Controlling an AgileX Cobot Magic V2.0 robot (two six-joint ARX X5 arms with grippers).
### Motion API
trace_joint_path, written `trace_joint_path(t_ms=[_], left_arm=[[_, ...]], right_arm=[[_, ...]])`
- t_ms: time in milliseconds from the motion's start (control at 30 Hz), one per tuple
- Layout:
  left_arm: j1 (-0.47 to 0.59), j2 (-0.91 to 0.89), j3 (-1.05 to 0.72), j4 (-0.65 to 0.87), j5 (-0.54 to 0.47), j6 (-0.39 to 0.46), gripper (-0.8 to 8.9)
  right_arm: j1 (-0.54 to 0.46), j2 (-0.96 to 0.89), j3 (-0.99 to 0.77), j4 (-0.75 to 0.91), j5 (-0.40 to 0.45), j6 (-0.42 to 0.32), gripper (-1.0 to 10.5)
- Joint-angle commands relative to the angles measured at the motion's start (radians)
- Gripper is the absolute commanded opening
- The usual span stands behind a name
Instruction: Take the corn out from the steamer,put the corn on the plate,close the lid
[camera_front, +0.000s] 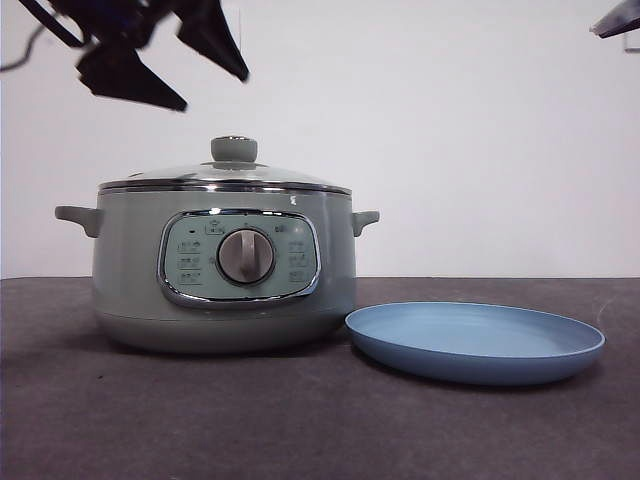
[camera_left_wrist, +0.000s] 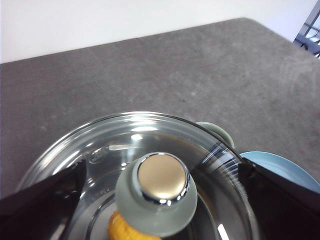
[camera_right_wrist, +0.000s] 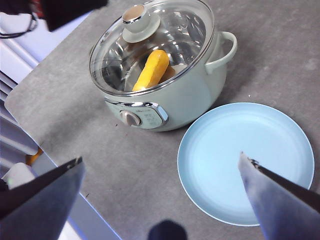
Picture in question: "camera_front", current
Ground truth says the glass lid with round knob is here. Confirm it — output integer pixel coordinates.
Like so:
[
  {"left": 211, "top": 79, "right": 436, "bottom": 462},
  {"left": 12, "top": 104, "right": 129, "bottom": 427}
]
[{"left": 97, "top": 135, "right": 354, "bottom": 197}]

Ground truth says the pale green electric steamer pot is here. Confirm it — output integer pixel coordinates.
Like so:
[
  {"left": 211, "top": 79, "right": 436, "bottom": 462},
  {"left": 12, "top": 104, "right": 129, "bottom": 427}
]
[{"left": 53, "top": 185, "right": 381, "bottom": 357}]

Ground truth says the blue round plate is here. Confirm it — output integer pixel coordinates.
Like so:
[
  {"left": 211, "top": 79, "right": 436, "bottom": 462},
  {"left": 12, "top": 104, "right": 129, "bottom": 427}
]
[{"left": 344, "top": 300, "right": 607, "bottom": 386}]

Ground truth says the black cable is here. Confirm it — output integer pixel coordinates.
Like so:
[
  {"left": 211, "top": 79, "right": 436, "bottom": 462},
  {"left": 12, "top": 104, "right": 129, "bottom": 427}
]
[{"left": 0, "top": 22, "right": 54, "bottom": 71}]

